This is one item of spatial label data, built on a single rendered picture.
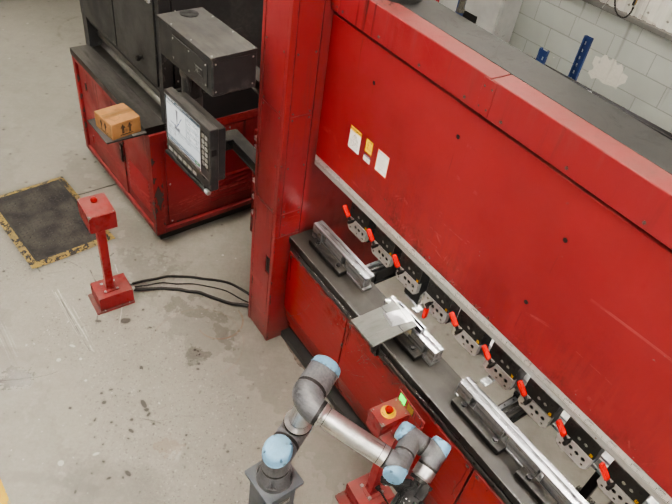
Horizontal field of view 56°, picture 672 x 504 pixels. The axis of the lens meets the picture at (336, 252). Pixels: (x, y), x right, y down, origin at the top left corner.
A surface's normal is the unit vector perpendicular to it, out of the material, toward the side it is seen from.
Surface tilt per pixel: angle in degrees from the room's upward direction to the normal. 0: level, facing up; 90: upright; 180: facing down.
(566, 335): 90
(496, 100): 90
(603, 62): 90
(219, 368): 0
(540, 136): 90
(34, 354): 0
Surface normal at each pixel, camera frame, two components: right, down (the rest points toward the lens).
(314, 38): 0.56, 0.61
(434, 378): 0.13, -0.73
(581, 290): -0.82, 0.30
